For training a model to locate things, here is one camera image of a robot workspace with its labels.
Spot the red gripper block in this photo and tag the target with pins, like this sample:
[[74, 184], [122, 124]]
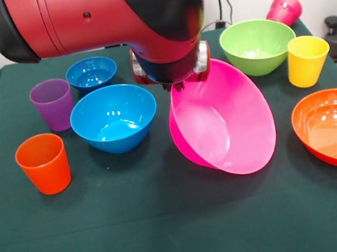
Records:
[[202, 76]]

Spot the large pink bowl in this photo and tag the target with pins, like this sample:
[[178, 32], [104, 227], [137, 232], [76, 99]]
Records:
[[226, 122]]

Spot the green bowl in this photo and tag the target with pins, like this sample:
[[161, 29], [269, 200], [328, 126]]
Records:
[[257, 48]]

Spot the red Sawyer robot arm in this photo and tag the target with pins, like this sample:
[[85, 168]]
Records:
[[87, 16]]

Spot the light blue bowl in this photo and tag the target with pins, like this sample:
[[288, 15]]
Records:
[[112, 122]]

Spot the small dark blue bowl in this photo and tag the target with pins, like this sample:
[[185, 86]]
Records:
[[90, 72]]

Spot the purple cup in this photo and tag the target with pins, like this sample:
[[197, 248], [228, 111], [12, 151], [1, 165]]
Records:
[[54, 110]]

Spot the dark green table cloth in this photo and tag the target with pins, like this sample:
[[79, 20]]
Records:
[[183, 211]]

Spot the yellow cup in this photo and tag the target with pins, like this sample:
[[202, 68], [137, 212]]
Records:
[[306, 65]]

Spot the pink cup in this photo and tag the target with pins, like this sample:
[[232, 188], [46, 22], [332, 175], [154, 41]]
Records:
[[285, 10]]

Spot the orange cup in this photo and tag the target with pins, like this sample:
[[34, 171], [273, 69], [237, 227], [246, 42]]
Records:
[[45, 167]]

